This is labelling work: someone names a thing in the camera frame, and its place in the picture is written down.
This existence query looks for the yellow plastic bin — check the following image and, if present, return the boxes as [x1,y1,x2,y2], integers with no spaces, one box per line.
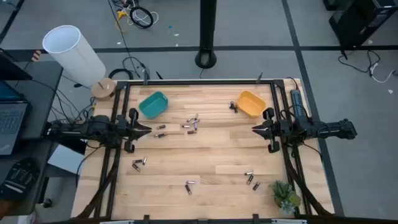
[236,90,267,119]

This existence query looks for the white cable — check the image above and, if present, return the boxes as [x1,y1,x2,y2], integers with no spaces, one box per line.
[369,62,397,84]

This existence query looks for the black vertical pole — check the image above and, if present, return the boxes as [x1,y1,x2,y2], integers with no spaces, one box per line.
[194,0,218,70]

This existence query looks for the small potted succulent plant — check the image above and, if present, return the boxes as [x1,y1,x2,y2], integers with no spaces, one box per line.
[269,180,302,216]

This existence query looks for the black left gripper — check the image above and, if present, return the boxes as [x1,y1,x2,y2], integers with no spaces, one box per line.
[116,108,152,154]

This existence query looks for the teal plastic bin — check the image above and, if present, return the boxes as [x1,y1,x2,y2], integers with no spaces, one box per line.
[138,91,169,120]

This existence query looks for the black monitor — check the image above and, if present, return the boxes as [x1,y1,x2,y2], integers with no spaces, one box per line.
[0,48,33,82]

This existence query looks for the yellow cable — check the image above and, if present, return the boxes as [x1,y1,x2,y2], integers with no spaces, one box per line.
[115,9,129,32]

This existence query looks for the thick black cable loop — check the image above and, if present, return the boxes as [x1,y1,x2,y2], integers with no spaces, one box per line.
[108,68,134,80]

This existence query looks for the white shade table lamp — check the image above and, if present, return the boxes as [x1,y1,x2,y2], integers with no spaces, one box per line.
[42,24,116,101]

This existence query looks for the white flat box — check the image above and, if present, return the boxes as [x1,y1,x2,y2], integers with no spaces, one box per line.
[47,144,85,175]

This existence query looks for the coiled black cable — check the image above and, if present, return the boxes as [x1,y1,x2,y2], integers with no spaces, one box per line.
[129,6,155,30]

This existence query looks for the thin black floor cable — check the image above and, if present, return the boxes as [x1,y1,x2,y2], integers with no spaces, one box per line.
[338,49,382,74]

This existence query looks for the black equipment cabinet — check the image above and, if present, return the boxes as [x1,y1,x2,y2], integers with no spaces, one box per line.
[322,0,398,48]

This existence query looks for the black laptop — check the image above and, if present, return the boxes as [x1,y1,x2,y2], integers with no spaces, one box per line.
[0,80,31,156]

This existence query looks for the black power strip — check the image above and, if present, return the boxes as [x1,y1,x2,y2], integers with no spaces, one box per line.
[290,89,313,125]

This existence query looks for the black desk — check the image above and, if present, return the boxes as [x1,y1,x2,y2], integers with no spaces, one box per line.
[0,60,65,217]

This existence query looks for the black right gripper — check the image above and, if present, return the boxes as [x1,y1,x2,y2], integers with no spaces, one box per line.
[251,107,292,154]

